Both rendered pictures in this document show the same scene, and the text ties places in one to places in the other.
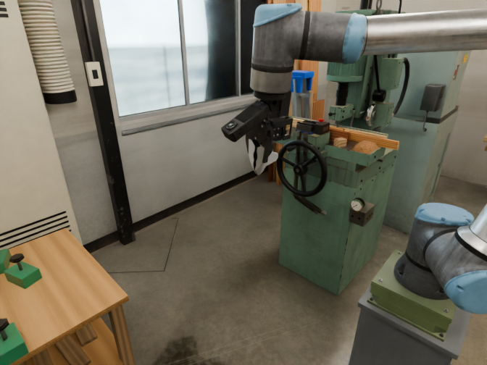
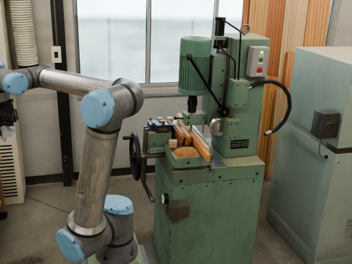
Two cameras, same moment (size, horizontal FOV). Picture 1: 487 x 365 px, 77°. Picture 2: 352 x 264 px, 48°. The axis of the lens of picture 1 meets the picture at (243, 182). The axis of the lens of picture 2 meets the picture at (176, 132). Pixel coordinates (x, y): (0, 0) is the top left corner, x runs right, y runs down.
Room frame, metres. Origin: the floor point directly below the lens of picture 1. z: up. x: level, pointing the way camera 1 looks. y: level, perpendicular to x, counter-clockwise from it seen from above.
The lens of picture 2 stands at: (-0.30, -1.56, 1.82)
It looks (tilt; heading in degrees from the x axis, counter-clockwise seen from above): 22 degrees down; 31
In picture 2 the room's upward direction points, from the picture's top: 3 degrees clockwise
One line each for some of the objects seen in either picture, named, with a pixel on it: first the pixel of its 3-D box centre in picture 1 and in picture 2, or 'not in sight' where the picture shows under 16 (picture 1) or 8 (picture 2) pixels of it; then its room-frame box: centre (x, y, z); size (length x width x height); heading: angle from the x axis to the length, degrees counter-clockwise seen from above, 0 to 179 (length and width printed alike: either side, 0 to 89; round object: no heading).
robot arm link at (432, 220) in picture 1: (440, 234); (114, 218); (0.81, -0.62, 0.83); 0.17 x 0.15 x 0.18; 174
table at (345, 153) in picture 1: (318, 144); (171, 141); (1.60, -0.41, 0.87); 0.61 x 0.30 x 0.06; 47
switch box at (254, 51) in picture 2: not in sight; (257, 61); (1.79, -0.83, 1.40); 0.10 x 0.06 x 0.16; 137
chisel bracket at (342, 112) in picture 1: (341, 113); (194, 119); (1.66, -0.53, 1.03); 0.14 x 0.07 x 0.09; 137
